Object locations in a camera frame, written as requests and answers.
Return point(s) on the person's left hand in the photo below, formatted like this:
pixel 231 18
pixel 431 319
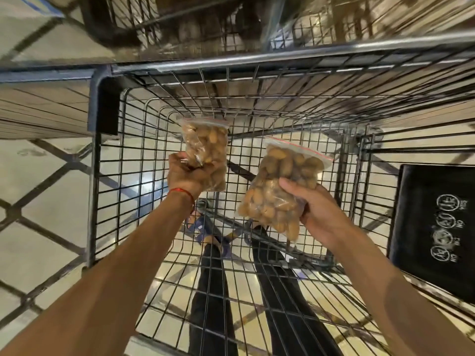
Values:
pixel 185 177

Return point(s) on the person's right hand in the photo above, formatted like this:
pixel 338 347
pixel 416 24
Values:
pixel 323 215

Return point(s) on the person's left fingers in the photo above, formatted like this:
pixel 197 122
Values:
pixel 183 159

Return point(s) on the person's right thumb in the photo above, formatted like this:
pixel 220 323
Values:
pixel 293 188

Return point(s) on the large clear bag of nuts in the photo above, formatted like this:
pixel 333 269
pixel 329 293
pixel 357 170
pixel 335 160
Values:
pixel 271 189

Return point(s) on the small clear bag of nuts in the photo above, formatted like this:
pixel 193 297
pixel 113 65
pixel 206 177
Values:
pixel 207 144

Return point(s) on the person's right forearm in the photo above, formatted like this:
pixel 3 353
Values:
pixel 389 292

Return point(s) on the person's left forearm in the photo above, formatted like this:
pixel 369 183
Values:
pixel 111 278

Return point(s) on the red thread wristband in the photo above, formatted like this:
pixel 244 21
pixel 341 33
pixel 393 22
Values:
pixel 184 192

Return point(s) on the blue sandal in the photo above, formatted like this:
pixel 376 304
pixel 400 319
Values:
pixel 196 229

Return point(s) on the black trousers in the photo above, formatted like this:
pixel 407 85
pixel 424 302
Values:
pixel 211 292

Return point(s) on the black plastic cart seat flap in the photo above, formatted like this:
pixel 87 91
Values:
pixel 434 226

